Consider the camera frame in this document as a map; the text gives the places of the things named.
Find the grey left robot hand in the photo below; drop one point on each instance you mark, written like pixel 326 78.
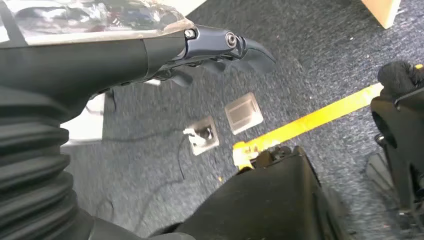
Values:
pixel 99 63

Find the white desk leg panel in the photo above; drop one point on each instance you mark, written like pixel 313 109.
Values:
pixel 84 124

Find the white power plug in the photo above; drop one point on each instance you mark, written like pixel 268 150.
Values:
pixel 193 136

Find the open floor socket box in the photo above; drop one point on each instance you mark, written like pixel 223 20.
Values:
pixel 207 140

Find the closed floor socket box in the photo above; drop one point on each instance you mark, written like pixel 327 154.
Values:
pixel 244 113

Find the yellow floor tape strip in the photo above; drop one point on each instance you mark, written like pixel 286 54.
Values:
pixel 308 121

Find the light wooden desk leg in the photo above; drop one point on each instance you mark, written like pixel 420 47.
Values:
pixel 382 11

